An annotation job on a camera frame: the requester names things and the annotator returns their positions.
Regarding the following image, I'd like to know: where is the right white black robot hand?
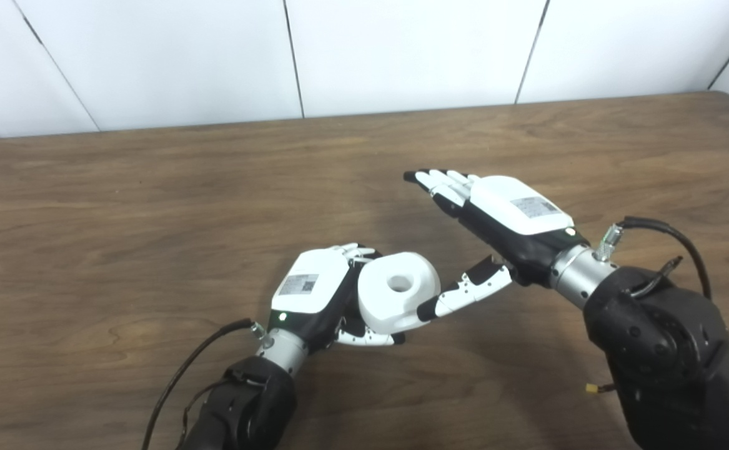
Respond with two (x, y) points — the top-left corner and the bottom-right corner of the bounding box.
(403, 169), (590, 323)

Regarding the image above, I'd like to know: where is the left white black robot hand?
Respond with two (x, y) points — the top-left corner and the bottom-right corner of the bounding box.
(269, 242), (406, 352)

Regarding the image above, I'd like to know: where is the round white plastic piece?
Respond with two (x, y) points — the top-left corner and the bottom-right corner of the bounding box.
(357, 252), (442, 334)

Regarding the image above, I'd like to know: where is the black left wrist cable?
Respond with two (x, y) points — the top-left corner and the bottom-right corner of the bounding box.
(141, 318), (271, 450)

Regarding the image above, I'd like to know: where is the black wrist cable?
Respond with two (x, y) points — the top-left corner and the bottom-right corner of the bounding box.
(595, 216), (713, 301)
(141, 318), (271, 450)

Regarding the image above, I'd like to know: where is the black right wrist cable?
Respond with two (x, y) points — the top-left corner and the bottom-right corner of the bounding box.
(595, 216), (713, 301)

